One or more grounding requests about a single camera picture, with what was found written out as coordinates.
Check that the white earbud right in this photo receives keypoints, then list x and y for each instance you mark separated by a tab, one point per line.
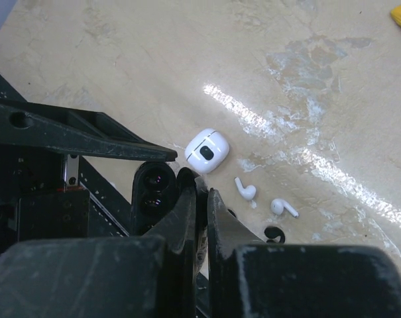
278	206

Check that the white earbud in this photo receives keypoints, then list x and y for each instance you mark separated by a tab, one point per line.
278	206
248	192

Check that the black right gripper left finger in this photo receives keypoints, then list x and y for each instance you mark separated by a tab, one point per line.
153	275

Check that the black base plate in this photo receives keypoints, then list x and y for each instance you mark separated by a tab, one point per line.
110	185

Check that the black clip earbud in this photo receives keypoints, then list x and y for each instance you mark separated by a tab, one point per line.
231	212
274	235

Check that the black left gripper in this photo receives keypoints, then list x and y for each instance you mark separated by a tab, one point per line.
40	194

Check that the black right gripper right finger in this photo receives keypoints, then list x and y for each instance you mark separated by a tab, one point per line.
251	278

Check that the white earbud left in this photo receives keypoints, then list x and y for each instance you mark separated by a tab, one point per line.
248	192

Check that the white earbud charging case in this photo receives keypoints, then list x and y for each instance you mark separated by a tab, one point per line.
206	151

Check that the black earbud charging case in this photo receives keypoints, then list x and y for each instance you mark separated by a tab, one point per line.
171	205

